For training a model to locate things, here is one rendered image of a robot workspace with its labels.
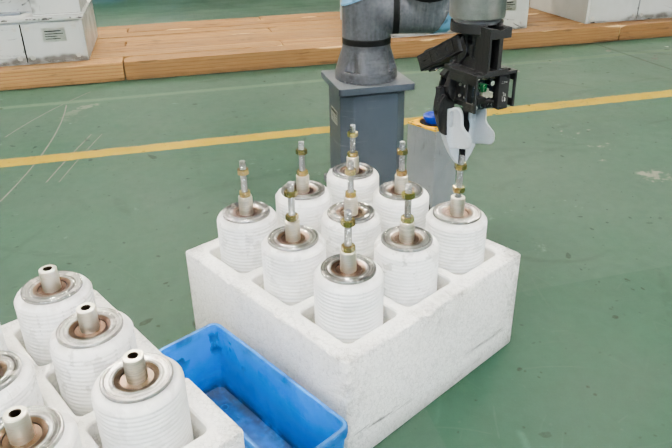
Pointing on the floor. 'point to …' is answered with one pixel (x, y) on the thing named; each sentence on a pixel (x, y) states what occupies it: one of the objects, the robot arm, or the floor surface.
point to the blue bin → (255, 392)
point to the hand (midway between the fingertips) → (457, 152)
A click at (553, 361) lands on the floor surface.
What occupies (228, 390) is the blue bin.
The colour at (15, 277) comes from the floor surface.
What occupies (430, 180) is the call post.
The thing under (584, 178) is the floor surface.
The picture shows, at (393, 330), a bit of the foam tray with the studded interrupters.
